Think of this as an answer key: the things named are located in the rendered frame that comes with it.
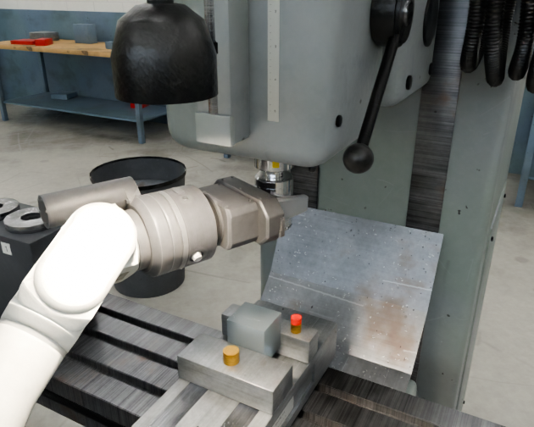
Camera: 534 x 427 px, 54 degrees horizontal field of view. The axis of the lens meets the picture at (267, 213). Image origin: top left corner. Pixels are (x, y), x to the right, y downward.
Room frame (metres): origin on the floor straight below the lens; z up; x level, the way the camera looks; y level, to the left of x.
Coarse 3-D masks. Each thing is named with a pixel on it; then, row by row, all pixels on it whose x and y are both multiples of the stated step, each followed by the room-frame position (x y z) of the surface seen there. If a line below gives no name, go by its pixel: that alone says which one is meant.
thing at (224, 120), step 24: (192, 0) 0.50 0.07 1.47; (216, 0) 0.49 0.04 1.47; (240, 0) 0.50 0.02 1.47; (216, 24) 0.49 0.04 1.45; (240, 24) 0.50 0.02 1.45; (216, 48) 0.49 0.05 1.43; (240, 48) 0.50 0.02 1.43; (240, 72) 0.50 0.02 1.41; (216, 96) 0.49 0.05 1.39; (240, 96) 0.50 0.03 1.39; (216, 120) 0.48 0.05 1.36; (240, 120) 0.49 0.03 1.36; (216, 144) 0.49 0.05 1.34
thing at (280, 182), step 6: (258, 174) 0.60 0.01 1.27; (288, 174) 0.60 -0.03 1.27; (258, 180) 0.59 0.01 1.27; (264, 180) 0.58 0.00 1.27; (270, 180) 0.58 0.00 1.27; (276, 180) 0.58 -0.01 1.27; (282, 180) 0.58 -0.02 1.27; (288, 180) 0.59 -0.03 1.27; (264, 186) 0.58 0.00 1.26; (270, 186) 0.58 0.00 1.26; (276, 186) 0.58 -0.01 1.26; (282, 186) 0.58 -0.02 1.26; (288, 186) 0.59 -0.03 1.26
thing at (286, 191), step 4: (292, 184) 0.60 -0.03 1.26; (260, 188) 0.59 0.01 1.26; (264, 188) 0.58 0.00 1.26; (284, 188) 0.58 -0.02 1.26; (288, 188) 0.59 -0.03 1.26; (292, 188) 0.60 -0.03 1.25; (268, 192) 0.58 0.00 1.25; (272, 192) 0.58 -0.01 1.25; (276, 192) 0.58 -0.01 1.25; (280, 192) 0.58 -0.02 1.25; (284, 192) 0.58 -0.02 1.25; (288, 192) 0.59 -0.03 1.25; (276, 196) 0.58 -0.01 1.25; (280, 196) 0.58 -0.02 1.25; (284, 196) 0.58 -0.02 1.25; (288, 220) 0.59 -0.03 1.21; (288, 224) 0.59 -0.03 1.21; (288, 228) 0.59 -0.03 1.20
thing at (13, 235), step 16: (0, 208) 0.88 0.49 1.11; (16, 208) 0.88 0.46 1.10; (32, 208) 0.88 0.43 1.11; (0, 224) 0.84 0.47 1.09; (16, 224) 0.81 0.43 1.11; (32, 224) 0.81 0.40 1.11; (0, 240) 0.79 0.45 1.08; (16, 240) 0.78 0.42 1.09; (32, 240) 0.77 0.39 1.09; (48, 240) 0.79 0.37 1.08; (0, 256) 0.80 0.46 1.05; (16, 256) 0.78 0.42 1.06; (32, 256) 0.76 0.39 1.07; (0, 272) 0.80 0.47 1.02; (16, 272) 0.78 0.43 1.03; (0, 288) 0.81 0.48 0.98; (16, 288) 0.79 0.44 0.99; (0, 304) 0.81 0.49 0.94
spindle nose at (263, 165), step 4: (256, 160) 0.59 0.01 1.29; (260, 160) 0.58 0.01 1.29; (264, 160) 0.58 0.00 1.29; (256, 164) 0.59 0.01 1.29; (260, 164) 0.58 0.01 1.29; (264, 164) 0.58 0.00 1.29; (268, 164) 0.58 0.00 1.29; (280, 164) 0.58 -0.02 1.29; (284, 164) 0.58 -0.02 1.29; (288, 164) 0.59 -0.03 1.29; (256, 168) 0.59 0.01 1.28; (260, 168) 0.58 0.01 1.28; (264, 168) 0.58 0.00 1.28; (268, 168) 0.58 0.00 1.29; (272, 168) 0.58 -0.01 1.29; (276, 168) 0.58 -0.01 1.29; (280, 168) 0.58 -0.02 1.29; (284, 168) 0.58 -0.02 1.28; (288, 168) 0.59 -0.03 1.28
